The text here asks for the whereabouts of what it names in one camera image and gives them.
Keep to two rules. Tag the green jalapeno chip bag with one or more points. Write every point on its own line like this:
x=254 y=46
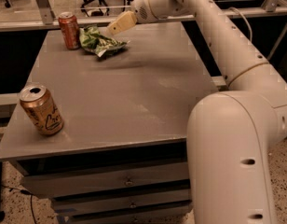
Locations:
x=91 y=40

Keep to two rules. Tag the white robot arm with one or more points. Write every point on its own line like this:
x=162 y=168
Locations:
x=228 y=132

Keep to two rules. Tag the gold LaCroix can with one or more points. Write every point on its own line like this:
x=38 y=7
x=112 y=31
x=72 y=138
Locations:
x=36 y=100

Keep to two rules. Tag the red coke can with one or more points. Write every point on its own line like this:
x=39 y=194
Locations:
x=69 y=29

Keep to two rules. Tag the metal railing frame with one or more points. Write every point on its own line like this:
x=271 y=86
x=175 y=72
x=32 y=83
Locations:
x=41 y=16

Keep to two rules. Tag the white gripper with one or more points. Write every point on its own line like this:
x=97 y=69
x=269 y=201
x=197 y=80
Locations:
x=142 y=7

